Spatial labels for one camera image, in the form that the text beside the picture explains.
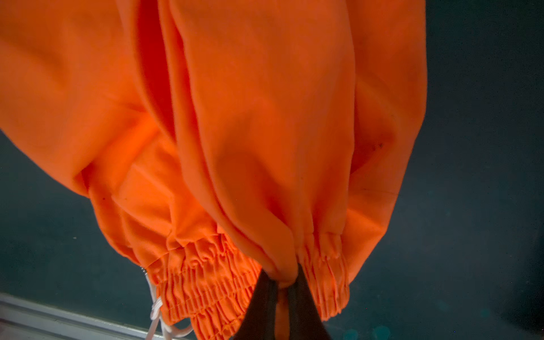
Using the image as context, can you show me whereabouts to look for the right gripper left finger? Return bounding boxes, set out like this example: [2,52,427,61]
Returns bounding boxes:
[232,270,279,340]

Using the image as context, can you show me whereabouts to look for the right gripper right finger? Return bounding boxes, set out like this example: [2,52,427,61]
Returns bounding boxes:
[287,264,332,340]

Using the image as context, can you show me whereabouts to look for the orange shorts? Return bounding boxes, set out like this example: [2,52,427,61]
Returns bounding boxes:
[1,1,427,339]

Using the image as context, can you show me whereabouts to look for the aluminium front rail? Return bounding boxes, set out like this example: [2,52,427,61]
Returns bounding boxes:
[1,293,147,339]

